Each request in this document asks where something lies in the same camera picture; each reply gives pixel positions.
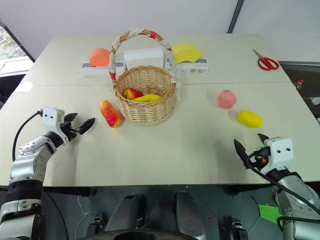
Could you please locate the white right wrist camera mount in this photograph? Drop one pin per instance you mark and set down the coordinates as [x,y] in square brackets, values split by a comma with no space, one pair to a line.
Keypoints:
[280,152]

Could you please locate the orange foam block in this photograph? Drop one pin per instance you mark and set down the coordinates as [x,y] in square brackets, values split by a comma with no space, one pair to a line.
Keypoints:
[99,57]

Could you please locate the red apple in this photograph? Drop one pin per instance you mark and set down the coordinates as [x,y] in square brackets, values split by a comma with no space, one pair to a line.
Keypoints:
[132,93]

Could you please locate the red yellow toy mango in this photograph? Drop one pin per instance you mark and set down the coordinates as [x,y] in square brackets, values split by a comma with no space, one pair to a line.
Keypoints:
[110,113]

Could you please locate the yellow foam block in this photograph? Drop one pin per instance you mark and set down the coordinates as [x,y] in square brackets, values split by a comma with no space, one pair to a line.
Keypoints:
[186,52]

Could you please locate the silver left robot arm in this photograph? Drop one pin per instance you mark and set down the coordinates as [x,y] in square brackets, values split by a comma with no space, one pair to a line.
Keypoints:
[30,160]

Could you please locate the white upright box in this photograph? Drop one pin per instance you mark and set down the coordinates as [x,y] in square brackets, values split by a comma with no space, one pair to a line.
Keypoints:
[142,58]

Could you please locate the yellow toy banana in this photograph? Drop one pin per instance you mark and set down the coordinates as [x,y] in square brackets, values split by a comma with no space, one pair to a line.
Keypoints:
[146,98]

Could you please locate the flat white printed box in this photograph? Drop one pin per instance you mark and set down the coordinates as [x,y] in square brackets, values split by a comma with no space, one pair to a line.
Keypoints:
[191,66]

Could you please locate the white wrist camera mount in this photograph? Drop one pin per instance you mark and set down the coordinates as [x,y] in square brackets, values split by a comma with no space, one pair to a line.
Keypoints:
[280,152]
[51,116]

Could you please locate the green paper scrap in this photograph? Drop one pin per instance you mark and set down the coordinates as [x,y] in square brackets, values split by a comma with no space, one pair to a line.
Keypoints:
[270,211]

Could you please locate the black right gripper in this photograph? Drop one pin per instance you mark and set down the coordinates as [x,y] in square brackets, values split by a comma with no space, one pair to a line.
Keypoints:
[259,157]

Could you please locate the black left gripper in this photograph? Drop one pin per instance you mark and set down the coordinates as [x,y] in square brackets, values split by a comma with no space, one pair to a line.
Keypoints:
[69,129]

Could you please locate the bottle with red cap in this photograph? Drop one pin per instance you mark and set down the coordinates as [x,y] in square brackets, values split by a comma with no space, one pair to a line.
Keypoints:
[299,85]

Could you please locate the yellow toy lemon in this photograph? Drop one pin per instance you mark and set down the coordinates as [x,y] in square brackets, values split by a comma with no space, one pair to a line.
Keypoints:
[249,119]

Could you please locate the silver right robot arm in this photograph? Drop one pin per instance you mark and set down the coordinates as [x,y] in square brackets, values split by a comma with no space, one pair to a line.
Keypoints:
[296,197]

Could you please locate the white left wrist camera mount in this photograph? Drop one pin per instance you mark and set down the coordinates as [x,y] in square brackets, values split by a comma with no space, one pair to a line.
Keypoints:
[51,116]

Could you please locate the pink toy peach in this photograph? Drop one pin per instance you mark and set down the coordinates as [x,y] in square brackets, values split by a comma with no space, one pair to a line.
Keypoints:
[226,99]

